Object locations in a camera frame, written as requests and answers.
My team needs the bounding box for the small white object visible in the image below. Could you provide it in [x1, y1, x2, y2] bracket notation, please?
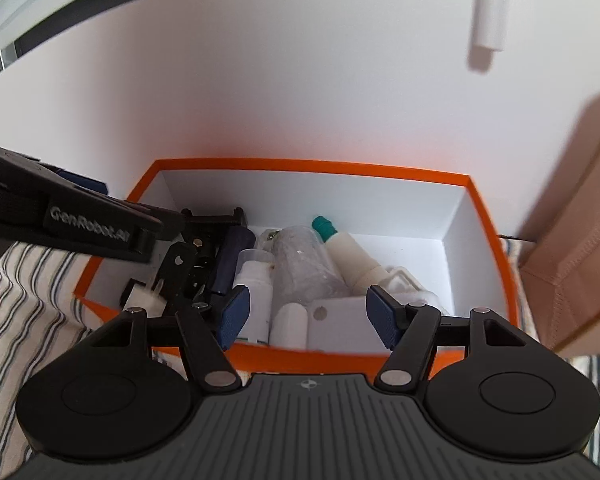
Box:
[120, 280, 166, 318]

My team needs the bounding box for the white earbuds case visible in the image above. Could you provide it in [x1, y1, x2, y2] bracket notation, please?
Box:
[270, 302, 309, 350]

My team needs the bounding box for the black clip holder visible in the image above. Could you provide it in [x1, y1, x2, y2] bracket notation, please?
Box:
[143, 207, 248, 314]

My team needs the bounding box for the dark navy tube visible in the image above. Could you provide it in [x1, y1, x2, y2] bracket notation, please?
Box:
[212, 226, 256, 295]

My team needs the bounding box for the white spray bottle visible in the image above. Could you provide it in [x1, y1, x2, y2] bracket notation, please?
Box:
[234, 248, 275, 346]

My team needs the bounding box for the striped blanket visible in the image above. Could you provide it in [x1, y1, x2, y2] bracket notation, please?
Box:
[0, 238, 600, 479]

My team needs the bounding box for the orange storage box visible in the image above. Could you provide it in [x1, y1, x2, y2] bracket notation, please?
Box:
[72, 157, 522, 373]

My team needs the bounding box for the clear plastic bottle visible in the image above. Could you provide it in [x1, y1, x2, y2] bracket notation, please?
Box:
[272, 226, 350, 307]

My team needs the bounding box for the brown paper bag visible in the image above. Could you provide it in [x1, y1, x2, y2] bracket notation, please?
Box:
[520, 94, 600, 358]

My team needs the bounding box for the white flat box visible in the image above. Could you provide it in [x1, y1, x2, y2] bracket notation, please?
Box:
[306, 296, 389, 354]

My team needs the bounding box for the white bottle teal cap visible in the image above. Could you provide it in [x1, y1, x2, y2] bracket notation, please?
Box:
[312, 216, 390, 296]

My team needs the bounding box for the white wall pipe cover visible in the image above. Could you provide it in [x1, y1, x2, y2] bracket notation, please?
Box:
[468, 0, 509, 73]

